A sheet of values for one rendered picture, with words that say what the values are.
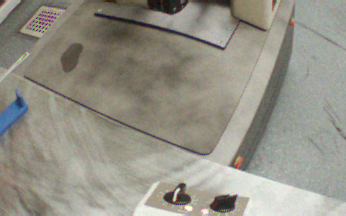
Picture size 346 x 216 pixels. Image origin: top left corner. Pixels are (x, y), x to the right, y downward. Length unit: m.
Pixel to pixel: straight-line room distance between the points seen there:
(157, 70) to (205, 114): 0.16
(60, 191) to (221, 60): 0.78
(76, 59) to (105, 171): 0.73
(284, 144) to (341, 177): 0.32
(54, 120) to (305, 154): 1.08
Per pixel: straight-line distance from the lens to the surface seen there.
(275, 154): 1.68
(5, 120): 0.80
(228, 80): 1.35
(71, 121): 0.78
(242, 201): 0.65
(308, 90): 1.89
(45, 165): 0.74
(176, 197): 0.62
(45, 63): 1.44
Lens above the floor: 1.35
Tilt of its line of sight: 50 degrees down
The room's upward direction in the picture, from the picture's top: 1 degrees clockwise
